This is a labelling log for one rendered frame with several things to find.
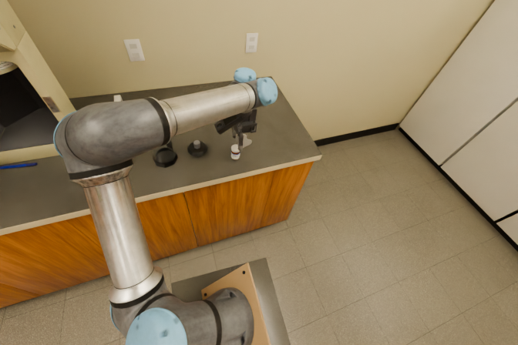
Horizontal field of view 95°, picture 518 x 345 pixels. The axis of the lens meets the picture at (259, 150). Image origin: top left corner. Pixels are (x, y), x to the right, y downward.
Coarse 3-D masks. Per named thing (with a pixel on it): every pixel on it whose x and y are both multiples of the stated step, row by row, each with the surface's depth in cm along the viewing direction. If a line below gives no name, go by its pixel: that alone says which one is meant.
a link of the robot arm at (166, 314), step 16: (160, 304) 50; (176, 304) 50; (192, 304) 52; (144, 320) 45; (160, 320) 44; (176, 320) 45; (192, 320) 47; (208, 320) 50; (128, 336) 46; (144, 336) 44; (160, 336) 43; (176, 336) 44; (192, 336) 46; (208, 336) 48
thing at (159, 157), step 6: (168, 144) 96; (156, 150) 95; (162, 150) 96; (168, 150) 98; (174, 150) 103; (156, 156) 98; (162, 156) 98; (168, 156) 100; (174, 156) 104; (162, 162) 101
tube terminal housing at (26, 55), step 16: (0, 0) 66; (0, 16) 65; (16, 16) 72; (16, 32) 70; (16, 48) 70; (32, 48) 78; (16, 64) 72; (32, 64) 76; (32, 80) 77; (48, 80) 83; (64, 96) 93; (64, 112) 90; (0, 160) 95; (16, 160) 97
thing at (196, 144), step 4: (196, 140) 107; (192, 144) 109; (196, 144) 106; (200, 144) 110; (204, 144) 110; (188, 148) 108; (192, 148) 108; (196, 148) 107; (200, 148) 108; (204, 148) 108; (192, 152) 106; (196, 152) 106; (200, 152) 107; (204, 152) 108; (196, 156) 109
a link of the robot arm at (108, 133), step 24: (192, 96) 50; (216, 96) 54; (240, 96) 59; (264, 96) 63; (72, 120) 39; (96, 120) 38; (120, 120) 39; (144, 120) 41; (168, 120) 43; (192, 120) 49; (216, 120) 56; (72, 144) 39; (96, 144) 39; (120, 144) 40; (144, 144) 42
